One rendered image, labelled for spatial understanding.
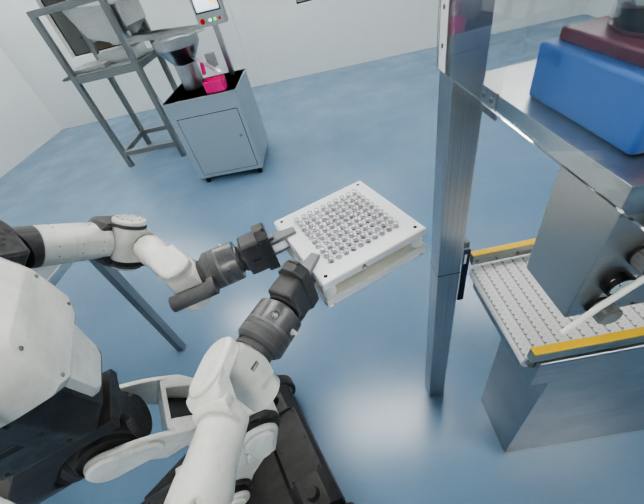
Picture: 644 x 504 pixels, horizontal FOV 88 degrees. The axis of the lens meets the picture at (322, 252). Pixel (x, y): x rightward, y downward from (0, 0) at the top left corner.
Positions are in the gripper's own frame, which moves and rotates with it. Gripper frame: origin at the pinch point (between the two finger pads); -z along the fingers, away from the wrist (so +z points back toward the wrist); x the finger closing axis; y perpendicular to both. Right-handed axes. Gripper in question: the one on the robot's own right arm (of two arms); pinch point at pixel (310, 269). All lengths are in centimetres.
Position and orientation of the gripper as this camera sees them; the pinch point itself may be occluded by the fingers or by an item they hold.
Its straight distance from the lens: 66.3
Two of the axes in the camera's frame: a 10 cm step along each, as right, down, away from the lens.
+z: -4.7, 6.9, -5.5
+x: 2.2, 6.9, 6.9
